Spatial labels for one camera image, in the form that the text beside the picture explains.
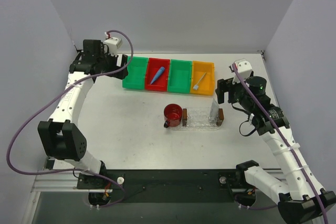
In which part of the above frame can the red mug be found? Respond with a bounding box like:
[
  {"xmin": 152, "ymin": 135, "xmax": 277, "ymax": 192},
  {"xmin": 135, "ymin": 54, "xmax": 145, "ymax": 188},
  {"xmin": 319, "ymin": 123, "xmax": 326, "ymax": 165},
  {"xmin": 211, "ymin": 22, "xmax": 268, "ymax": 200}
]
[{"xmin": 163, "ymin": 103, "xmax": 183, "ymax": 129}]

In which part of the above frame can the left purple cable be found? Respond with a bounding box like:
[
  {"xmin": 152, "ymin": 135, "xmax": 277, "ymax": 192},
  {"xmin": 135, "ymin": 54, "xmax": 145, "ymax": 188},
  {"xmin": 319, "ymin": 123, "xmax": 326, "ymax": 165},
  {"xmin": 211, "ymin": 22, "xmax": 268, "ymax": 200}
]
[{"xmin": 5, "ymin": 29, "xmax": 134, "ymax": 208}]

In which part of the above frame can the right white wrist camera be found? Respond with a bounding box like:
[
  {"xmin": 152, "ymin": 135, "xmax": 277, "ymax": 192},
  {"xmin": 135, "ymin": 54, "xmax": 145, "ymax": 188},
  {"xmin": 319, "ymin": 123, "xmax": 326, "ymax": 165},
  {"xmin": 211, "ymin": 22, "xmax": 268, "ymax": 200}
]
[{"xmin": 230, "ymin": 58, "xmax": 253, "ymax": 83}]

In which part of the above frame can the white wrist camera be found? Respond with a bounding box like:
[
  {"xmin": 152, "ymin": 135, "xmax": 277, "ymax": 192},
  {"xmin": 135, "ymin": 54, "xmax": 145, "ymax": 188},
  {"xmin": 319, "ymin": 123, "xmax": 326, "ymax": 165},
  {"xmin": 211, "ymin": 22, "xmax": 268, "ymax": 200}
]
[
  {"xmin": 103, "ymin": 37, "xmax": 123, "ymax": 56},
  {"xmin": 230, "ymin": 58, "xmax": 253, "ymax": 83}
]

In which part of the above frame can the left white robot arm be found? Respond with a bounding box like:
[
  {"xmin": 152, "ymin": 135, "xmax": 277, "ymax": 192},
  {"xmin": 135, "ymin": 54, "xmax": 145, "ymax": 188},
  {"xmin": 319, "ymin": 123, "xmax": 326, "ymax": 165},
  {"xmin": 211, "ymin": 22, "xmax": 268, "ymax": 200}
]
[{"xmin": 37, "ymin": 37, "xmax": 128, "ymax": 188}]

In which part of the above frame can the red bin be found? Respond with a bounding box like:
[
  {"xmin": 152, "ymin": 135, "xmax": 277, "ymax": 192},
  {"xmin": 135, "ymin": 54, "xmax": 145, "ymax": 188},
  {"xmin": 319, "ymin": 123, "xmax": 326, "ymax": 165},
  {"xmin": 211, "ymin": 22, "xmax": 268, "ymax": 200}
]
[{"xmin": 144, "ymin": 58, "xmax": 170, "ymax": 92}]

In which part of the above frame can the green bin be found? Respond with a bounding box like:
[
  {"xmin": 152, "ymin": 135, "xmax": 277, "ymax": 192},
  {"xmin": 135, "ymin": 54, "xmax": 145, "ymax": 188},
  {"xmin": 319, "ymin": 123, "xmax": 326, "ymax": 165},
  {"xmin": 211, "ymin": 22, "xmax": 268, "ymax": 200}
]
[
  {"xmin": 167, "ymin": 59, "xmax": 192, "ymax": 94},
  {"xmin": 122, "ymin": 57, "xmax": 149, "ymax": 90}
]

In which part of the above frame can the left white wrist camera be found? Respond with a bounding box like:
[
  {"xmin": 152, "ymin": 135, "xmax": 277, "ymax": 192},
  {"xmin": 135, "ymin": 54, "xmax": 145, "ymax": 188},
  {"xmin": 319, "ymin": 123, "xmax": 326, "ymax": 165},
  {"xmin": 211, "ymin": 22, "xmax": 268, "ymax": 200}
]
[{"xmin": 103, "ymin": 37, "xmax": 123, "ymax": 56}]

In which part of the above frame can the white toothbrush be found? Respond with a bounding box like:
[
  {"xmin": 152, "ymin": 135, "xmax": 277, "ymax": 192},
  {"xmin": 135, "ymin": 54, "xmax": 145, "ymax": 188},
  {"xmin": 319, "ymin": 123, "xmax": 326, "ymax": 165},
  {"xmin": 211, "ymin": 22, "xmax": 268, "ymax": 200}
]
[{"xmin": 193, "ymin": 72, "xmax": 206, "ymax": 90}]

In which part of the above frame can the yellow bin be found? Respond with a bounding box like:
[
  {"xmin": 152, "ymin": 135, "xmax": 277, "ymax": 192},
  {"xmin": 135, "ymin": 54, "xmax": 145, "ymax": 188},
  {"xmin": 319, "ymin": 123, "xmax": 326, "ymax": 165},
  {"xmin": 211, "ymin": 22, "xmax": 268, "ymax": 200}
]
[{"xmin": 190, "ymin": 61, "xmax": 215, "ymax": 96}]

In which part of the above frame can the clear holder with wooden ends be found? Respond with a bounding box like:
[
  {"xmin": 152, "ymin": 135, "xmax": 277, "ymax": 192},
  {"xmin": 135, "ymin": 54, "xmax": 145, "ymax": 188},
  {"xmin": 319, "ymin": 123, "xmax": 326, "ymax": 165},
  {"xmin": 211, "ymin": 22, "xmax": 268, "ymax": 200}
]
[{"xmin": 182, "ymin": 106, "xmax": 225, "ymax": 128}]

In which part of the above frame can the purple cable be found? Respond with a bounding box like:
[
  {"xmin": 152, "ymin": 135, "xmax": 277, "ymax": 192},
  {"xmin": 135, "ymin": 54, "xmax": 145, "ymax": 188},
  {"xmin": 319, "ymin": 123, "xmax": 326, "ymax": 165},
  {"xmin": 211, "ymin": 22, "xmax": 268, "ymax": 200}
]
[
  {"xmin": 5, "ymin": 29, "xmax": 134, "ymax": 208},
  {"xmin": 230, "ymin": 62, "xmax": 329, "ymax": 224}
]

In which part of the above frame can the clear textured oval tray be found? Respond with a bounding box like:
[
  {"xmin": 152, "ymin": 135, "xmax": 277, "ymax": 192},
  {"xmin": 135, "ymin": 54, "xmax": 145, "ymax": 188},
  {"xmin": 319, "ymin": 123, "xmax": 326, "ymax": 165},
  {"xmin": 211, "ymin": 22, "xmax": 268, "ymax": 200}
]
[{"xmin": 173, "ymin": 108, "xmax": 221, "ymax": 132}]

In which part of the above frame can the right green bin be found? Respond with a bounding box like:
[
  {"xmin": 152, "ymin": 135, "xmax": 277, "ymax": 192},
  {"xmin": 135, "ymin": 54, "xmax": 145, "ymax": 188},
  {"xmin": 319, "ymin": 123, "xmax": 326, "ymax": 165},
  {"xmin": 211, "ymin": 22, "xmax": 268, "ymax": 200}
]
[{"xmin": 167, "ymin": 59, "xmax": 192, "ymax": 94}]

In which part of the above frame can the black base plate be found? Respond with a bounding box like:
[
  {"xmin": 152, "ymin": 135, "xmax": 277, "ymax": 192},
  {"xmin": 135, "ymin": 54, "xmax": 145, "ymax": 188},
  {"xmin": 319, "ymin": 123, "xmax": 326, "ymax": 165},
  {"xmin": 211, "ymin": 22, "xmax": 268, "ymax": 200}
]
[{"xmin": 77, "ymin": 169, "xmax": 256, "ymax": 206}]

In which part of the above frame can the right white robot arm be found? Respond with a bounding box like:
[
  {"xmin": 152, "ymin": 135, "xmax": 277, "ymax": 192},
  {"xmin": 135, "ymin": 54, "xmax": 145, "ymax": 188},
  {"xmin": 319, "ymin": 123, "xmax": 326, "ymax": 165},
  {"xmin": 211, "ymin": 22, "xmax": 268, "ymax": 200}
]
[{"xmin": 215, "ymin": 75, "xmax": 335, "ymax": 223}]

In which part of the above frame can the left green bin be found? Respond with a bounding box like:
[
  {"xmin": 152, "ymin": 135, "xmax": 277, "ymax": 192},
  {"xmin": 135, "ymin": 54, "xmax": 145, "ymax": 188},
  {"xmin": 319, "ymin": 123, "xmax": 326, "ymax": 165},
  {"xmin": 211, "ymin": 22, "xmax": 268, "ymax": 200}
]
[{"xmin": 122, "ymin": 57, "xmax": 149, "ymax": 90}]

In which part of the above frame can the blue toothbrush case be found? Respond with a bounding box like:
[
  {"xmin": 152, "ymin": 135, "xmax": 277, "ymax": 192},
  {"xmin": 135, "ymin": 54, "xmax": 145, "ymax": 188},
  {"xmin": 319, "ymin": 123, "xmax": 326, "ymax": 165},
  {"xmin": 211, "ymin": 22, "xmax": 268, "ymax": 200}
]
[{"xmin": 150, "ymin": 67, "xmax": 165, "ymax": 84}]

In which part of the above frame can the aluminium frame rail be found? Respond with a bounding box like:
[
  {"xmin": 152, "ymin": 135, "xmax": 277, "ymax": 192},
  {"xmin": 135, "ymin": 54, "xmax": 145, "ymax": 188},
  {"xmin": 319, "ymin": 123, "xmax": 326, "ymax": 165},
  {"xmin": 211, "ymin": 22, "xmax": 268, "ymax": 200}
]
[{"xmin": 31, "ymin": 170, "xmax": 82, "ymax": 193}]

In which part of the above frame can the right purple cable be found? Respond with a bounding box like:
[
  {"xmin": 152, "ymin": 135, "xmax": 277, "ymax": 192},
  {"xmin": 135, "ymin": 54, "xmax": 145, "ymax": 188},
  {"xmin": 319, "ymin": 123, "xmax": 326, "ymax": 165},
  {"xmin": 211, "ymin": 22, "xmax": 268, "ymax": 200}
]
[{"xmin": 230, "ymin": 62, "xmax": 329, "ymax": 224}]

